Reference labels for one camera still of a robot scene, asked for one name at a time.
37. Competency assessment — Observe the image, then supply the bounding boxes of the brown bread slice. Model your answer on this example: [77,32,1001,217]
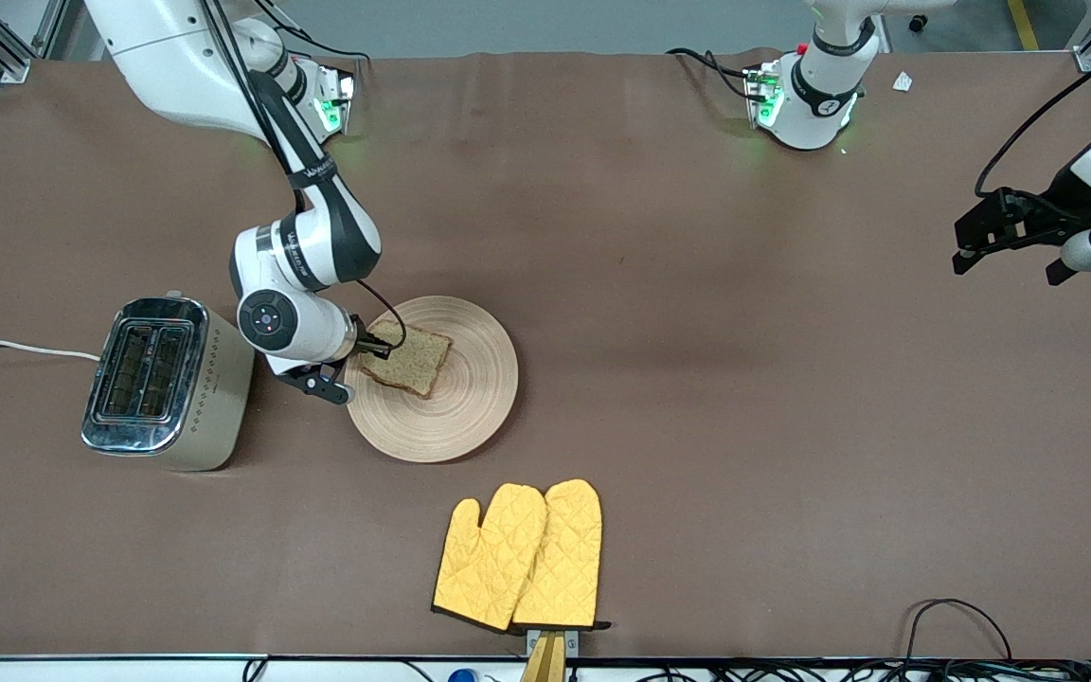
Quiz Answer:
[356,322,455,399]

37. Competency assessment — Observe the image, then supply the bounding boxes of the round wooden plate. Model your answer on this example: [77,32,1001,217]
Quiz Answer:
[345,296,519,464]

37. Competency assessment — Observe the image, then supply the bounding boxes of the chrome and beige toaster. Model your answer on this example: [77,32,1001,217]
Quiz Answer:
[81,289,256,473]

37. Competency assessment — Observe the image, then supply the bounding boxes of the yellow quilted oven mitt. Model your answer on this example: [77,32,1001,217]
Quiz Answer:
[510,478,603,631]
[432,483,548,633]

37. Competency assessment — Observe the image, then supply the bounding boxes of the brown table cover mat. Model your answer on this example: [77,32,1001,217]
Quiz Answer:
[0,52,1091,661]

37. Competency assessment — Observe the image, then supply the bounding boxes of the wooden stick pair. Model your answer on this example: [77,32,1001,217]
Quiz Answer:
[519,633,567,682]

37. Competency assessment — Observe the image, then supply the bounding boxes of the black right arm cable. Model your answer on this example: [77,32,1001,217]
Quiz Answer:
[195,0,407,353]

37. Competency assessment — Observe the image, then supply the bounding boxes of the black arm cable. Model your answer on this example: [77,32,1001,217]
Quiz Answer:
[195,0,407,353]
[974,27,1091,200]

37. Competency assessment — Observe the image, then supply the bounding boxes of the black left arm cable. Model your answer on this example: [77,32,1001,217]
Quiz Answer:
[974,27,1091,200]

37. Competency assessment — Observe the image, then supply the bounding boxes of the black looped floor cable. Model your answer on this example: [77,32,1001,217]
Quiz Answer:
[901,598,1015,664]

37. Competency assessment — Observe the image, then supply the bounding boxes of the small metal bracket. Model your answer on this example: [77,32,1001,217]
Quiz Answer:
[525,627,581,656]

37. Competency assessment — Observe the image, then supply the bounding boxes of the tangled black floor cables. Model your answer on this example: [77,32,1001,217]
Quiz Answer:
[640,660,1091,682]

